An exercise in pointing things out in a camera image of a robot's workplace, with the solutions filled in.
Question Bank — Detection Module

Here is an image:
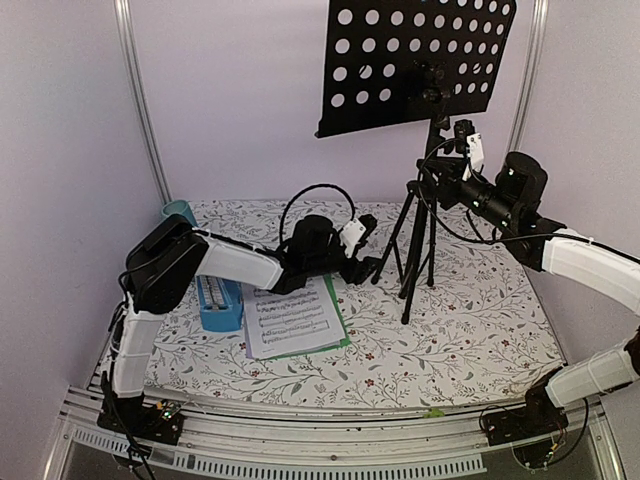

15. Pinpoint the aluminium front rail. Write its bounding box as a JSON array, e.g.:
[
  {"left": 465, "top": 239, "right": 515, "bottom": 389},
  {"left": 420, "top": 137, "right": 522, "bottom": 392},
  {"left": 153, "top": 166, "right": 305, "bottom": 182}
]
[{"left": 43, "top": 386, "right": 630, "bottom": 479}]

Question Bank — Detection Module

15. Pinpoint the left camera cable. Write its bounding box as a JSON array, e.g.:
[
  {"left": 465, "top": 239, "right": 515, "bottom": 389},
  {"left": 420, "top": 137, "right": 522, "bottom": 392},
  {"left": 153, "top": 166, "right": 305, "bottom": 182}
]
[{"left": 277, "top": 183, "right": 358, "bottom": 251}]

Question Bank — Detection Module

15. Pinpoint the right aluminium frame post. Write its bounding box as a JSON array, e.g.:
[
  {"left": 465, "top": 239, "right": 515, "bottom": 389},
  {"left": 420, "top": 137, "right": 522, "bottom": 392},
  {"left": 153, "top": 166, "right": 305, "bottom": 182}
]
[{"left": 507, "top": 0, "right": 549, "bottom": 152}]

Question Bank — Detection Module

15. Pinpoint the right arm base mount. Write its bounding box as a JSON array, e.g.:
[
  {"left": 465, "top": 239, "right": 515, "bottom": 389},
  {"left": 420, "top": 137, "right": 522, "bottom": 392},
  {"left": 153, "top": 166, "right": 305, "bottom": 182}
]
[{"left": 479, "top": 390, "right": 569, "bottom": 446}]

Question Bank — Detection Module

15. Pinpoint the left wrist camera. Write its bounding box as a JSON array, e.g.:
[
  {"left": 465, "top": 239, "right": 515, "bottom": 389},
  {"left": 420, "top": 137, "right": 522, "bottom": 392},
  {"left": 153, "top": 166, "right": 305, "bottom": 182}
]
[{"left": 339, "top": 214, "right": 378, "bottom": 258}]

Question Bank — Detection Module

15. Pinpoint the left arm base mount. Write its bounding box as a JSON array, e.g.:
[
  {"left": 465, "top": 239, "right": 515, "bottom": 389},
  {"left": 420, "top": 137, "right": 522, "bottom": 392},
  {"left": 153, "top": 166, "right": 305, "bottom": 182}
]
[{"left": 97, "top": 396, "right": 185, "bottom": 446}]

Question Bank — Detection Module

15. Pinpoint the green paper sheet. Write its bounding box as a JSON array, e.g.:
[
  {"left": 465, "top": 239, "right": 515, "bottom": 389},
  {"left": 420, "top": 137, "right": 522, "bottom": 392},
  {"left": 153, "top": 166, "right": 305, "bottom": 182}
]
[{"left": 259, "top": 274, "right": 351, "bottom": 362}]

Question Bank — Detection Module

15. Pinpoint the white sheet music page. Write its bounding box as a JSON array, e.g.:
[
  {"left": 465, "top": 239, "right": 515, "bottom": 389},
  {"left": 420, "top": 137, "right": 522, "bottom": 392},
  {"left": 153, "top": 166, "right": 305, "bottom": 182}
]
[{"left": 240, "top": 275, "right": 346, "bottom": 360}]

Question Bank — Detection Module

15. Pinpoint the teal cylinder cup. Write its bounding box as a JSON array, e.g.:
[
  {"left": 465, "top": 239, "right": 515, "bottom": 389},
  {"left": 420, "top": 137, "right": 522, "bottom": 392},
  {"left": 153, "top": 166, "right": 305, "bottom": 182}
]
[{"left": 161, "top": 199, "right": 198, "bottom": 227}]

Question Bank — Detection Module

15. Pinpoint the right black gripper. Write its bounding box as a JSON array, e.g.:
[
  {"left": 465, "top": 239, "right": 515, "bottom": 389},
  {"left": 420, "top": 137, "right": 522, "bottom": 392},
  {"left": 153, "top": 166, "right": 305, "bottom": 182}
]
[{"left": 418, "top": 155, "right": 518, "bottom": 231}]

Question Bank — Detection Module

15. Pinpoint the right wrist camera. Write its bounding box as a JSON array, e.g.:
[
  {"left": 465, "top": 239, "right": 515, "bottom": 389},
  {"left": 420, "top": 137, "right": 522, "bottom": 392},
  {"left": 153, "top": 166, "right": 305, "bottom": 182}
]
[{"left": 454, "top": 120, "right": 487, "bottom": 183}]

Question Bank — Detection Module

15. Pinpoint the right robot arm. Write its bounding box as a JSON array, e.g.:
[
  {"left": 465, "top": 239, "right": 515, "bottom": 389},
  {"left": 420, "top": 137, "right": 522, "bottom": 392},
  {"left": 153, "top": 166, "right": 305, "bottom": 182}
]
[{"left": 417, "top": 152, "right": 639, "bottom": 436}]

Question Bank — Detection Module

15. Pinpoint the left aluminium frame post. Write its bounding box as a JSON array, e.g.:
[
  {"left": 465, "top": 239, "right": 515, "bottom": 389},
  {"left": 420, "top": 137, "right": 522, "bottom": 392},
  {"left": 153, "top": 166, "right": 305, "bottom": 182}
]
[{"left": 113, "top": 0, "right": 173, "bottom": 204}]

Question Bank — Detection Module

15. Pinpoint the camera cable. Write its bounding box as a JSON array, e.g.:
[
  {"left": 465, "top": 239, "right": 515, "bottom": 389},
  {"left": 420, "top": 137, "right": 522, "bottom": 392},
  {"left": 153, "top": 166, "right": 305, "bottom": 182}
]
[
  {"left": 415, "top": 139, "right": 516, "bottom": 246},
  {"left": 277, "top": 183, "right": 358, "bottom": 251}
]

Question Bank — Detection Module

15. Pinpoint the right camera cable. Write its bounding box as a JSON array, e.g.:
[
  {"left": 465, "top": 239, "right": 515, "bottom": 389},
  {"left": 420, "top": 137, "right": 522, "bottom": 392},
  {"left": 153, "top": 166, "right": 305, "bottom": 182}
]
[{"left": 415, "top": 139, "right": 516, "bottom": 246}]

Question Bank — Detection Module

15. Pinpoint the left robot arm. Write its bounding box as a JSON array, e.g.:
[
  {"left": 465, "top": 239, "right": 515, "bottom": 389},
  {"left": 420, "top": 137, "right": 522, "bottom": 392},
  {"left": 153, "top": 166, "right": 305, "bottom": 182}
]
[{"left": 105, "top": 214, "right": 380, "bottom": 434}]

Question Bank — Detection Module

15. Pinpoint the aluminium frame post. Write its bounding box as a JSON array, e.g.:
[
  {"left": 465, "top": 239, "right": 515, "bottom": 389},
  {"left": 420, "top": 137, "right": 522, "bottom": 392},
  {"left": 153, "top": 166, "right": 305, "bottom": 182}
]
[
  {"left": 113, "top": 0, "right": 173, "bottom": 204},
  {"left": 507, "top": 0, "right": 549, "bottom": 152}
]

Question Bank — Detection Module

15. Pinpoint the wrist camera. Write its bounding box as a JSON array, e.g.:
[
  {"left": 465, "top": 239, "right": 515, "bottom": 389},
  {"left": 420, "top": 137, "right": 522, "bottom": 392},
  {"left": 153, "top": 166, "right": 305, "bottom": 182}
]
[
  {"left": 339, "top": 214, "right": 378, "bottom": 258},
  {"left": 454, "top": 120, "right": 487, "bottom": 183}
]

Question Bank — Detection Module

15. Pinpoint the blue metronome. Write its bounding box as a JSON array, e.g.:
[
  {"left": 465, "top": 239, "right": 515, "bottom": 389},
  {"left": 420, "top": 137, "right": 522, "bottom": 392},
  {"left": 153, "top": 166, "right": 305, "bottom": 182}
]
[{"left": 196, "top": 275, "right": 244, "bottom": 333}]

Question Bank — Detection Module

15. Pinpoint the black music stand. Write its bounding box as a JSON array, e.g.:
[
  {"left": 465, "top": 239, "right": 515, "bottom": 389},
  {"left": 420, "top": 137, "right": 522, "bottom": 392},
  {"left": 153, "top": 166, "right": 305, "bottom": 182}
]
[{"left": 316, "top": 1, "right": 517, "bottom": 324}]

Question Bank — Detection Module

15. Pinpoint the floral table mat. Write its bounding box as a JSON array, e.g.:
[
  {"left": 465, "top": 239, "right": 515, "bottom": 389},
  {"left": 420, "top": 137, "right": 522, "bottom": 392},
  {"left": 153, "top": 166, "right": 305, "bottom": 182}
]
[{"left": 145, "top": 207, "right": 563, "bottom": 409}]

